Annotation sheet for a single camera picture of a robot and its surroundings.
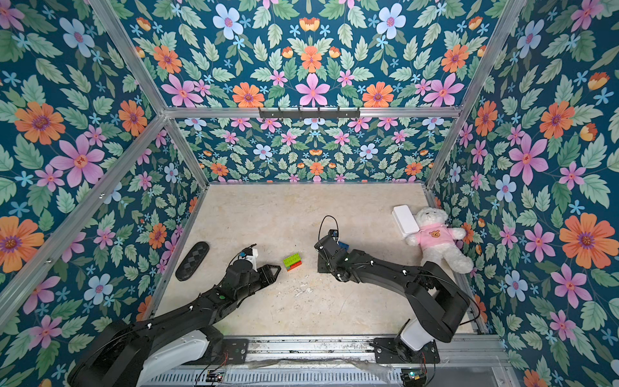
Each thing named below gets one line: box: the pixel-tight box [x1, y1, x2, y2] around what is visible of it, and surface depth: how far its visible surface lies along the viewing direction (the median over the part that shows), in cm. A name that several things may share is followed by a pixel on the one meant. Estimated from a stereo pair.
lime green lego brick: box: [282, 253, 303, 270], surface depth 92 cm
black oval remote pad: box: [174, 241, 210, 282], surface depth 92 cm
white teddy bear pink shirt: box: [405, 207, 475, 274], surface depth 93 cm
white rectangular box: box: [391, 204, 420, 238], surface depth 103 cm
